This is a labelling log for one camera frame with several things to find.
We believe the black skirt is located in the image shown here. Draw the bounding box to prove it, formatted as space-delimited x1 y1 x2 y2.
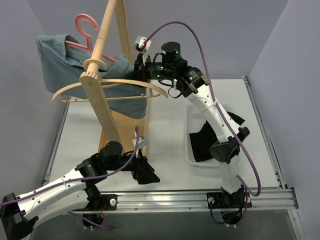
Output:
189 121 240 164

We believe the light blue denim shirt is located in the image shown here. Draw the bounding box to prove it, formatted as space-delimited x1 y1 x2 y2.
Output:
36 34 148 119

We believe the pink plastic hanger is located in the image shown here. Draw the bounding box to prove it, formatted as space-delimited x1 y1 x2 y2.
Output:
64 13 100 53

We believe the beige plastic hanger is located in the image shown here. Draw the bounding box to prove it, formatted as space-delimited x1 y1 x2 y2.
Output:
51 71 169 108

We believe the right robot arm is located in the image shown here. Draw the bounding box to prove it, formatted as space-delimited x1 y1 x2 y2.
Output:
133 37 250 207

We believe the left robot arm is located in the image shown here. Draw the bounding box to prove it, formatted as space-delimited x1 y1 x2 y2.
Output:
0 141 160 240

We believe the wooden clothes rack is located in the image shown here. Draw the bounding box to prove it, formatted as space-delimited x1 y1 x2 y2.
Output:
79 0 147 152

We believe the white perforated plastic basket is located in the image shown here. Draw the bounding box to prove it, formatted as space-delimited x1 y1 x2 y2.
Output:
184 105 219 168

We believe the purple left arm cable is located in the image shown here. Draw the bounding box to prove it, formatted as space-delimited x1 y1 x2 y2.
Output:
0 125 141 231

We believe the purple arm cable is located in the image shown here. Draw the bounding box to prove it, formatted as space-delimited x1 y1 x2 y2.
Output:
144 21 262 197
0 125 141 231

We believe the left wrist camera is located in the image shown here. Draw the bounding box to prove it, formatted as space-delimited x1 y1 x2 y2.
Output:
132 136 147 157

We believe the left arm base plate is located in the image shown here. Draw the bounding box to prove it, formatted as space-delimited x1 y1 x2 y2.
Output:
81 194 118 226

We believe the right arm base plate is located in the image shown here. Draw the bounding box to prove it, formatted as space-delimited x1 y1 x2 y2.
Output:
206 191 252 226

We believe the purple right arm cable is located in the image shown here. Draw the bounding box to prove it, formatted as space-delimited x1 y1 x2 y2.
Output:
144 21 262 197

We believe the aluminium right side rail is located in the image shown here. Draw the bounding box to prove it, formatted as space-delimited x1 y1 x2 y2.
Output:
243 76 296 191

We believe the aluminium rail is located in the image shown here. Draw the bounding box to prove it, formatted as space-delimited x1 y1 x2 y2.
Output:
114 188 299 214
243 76 296 191

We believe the aluminium front rail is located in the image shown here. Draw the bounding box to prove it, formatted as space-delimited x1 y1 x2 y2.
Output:
114 188 299 214

